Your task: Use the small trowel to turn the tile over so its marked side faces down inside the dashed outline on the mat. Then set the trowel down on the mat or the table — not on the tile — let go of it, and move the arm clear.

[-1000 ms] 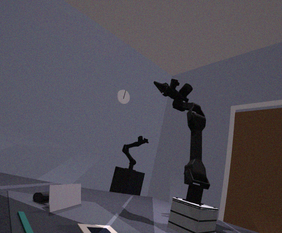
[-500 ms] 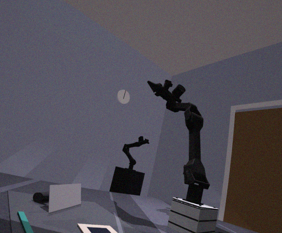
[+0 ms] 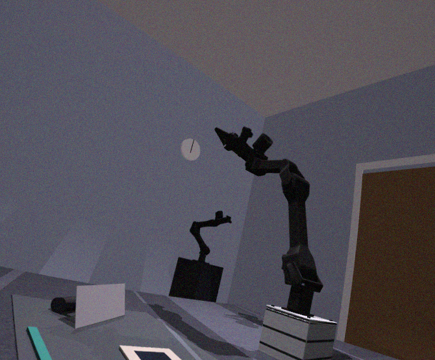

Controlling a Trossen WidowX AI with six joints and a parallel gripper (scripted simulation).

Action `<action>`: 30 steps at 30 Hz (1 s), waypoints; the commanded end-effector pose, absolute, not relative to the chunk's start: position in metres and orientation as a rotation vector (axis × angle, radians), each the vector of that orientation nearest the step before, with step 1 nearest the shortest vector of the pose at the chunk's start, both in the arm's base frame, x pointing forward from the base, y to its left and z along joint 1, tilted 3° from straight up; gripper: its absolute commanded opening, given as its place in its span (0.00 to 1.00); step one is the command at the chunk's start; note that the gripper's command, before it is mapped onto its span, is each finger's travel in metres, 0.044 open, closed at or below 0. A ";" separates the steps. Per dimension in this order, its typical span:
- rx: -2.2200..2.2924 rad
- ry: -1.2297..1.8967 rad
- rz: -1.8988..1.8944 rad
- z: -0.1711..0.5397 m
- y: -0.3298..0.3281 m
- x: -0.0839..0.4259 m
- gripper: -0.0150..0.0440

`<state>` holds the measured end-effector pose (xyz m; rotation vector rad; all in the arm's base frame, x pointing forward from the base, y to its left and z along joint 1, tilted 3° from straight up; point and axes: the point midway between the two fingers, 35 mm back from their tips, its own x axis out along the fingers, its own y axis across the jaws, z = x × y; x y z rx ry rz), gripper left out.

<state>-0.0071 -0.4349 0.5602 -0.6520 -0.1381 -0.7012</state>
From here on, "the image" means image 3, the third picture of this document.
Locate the teal small trowel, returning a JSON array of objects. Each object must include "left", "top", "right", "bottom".
[{"left": 27, "top": 327, "right": 52, "bottom": 360}]

